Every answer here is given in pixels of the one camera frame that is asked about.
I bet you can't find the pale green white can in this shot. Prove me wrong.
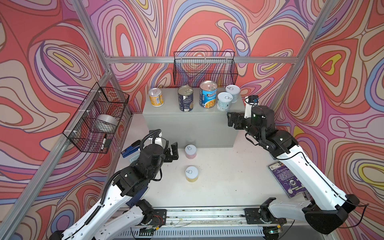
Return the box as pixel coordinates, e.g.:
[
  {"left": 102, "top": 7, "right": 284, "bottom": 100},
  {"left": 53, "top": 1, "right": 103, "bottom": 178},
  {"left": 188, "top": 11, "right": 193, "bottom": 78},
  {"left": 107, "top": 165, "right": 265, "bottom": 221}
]
[{"left": 226, "top": 85, "right": 241, "bottom": 103}]

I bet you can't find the black marker pen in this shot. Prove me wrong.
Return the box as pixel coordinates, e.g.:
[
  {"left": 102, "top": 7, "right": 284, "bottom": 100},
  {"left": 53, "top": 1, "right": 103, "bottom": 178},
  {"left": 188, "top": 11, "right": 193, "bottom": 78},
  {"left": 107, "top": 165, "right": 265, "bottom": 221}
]
[{"left": 101, "top": 135, "right": 107, "bottom": 151}]

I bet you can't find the purple packet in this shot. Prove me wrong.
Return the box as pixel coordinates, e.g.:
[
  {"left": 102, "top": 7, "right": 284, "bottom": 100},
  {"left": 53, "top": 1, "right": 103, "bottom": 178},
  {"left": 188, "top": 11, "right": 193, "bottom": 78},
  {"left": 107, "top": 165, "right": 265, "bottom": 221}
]
[{"left": 268, "top": 162, "right": 307, "bottom": 198}]

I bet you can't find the blue black stapler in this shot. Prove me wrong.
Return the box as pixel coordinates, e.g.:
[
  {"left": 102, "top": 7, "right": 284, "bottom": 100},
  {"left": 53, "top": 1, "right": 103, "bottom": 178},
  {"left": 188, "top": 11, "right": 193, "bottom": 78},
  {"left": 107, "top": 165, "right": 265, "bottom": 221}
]
[{"left": 121, "top": 140, "right": 141, "bottom": 158}]

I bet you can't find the grey metal cabinet box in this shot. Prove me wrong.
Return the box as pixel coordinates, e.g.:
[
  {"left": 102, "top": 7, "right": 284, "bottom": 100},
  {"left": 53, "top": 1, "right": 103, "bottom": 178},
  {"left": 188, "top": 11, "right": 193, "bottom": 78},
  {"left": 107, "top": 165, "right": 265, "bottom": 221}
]
[{"left": 143, "top": 88, "right": 239, "bottom": 148}]

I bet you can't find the black wire basket back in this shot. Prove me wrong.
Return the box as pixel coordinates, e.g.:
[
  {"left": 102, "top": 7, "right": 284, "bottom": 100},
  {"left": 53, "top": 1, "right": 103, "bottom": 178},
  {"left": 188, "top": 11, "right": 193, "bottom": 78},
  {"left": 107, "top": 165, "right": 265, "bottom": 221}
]
[{"left": 173, "top": 50, "right": 238, "bottom": 88}]

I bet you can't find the dark tomato can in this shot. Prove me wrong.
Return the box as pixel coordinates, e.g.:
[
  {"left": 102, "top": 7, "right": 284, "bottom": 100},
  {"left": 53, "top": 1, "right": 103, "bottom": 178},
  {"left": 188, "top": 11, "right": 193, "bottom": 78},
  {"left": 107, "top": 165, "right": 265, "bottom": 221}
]
[{"left": 178, "top": 85, "right": 194, "bottom": 112}]

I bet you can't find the blue label large can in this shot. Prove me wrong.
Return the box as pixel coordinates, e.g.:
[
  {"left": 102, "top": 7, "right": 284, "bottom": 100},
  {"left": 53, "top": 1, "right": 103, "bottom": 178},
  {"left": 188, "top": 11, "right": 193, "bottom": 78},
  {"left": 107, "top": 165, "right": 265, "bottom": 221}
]
[{"left": 200, "top": 81, "right": 218, "bottom": 109}]

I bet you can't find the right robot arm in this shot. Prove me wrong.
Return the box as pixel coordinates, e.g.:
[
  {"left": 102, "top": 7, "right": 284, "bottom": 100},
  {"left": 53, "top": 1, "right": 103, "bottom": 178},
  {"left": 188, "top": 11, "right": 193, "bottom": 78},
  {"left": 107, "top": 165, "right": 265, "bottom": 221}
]
[{"left": 227, "top": 95, "right": 367, "bottom": 235}]

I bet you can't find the light blue white can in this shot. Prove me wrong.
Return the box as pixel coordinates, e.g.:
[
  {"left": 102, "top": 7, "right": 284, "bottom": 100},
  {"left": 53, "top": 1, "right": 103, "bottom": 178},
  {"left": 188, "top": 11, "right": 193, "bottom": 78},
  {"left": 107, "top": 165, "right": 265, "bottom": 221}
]
[{"left": 217, "top": 92, "right": 233, "bottom": 112}]

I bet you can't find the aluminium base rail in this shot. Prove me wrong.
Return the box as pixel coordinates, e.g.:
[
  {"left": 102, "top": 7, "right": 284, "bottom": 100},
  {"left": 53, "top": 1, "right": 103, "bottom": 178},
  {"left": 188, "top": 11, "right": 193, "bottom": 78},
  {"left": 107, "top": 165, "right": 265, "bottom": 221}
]
[{"left": 80, "top": 205, "right": 325, "bottom": 240}]

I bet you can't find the black wire basket left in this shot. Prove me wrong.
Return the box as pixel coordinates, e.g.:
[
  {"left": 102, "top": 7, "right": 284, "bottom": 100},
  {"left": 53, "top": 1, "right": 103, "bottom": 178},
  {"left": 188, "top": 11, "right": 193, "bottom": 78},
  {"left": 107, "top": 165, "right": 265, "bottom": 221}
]
[{"left": 63, "top": 83, "right": 130, "bottom": 154}]

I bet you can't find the yellow corn can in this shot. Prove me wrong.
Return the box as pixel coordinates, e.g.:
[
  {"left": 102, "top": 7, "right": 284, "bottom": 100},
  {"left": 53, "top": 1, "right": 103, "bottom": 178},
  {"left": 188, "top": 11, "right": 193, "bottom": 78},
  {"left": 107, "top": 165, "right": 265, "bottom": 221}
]
[{"left": 149, "top": 88, "right": 164, "bottom": 107}]

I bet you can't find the white yellow can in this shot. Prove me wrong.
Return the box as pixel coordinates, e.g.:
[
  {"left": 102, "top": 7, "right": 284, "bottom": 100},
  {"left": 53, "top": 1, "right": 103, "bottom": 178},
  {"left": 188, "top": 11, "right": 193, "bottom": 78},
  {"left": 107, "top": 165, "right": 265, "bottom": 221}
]
[{"left": 185, "top": 166, "right": 199, "bottom": 183}]

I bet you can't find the black wire basket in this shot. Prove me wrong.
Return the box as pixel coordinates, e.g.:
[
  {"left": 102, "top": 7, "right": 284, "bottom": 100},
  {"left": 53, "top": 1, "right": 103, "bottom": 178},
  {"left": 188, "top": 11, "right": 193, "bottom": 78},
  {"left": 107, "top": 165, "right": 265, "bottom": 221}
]
[
  {"left": 173, "top": 50, "right": 238, "bottom": 88},
  {"left": 63, "top": 83, "right": 130, "bottom": 154}
]

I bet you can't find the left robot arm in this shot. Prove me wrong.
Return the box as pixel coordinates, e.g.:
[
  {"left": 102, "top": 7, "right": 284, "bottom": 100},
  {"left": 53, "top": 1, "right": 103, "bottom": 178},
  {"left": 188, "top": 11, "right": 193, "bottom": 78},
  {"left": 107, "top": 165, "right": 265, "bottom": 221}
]
[{"left": 49, "top": 129, "right": 179, "bottom": 240}]

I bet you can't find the pink white can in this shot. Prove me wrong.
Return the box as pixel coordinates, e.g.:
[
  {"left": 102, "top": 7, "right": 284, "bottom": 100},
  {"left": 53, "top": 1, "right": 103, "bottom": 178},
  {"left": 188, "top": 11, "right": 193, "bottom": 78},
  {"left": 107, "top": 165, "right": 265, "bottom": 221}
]
[{"left": 185, "top": 144, "right": 197, "bottom": 159}]

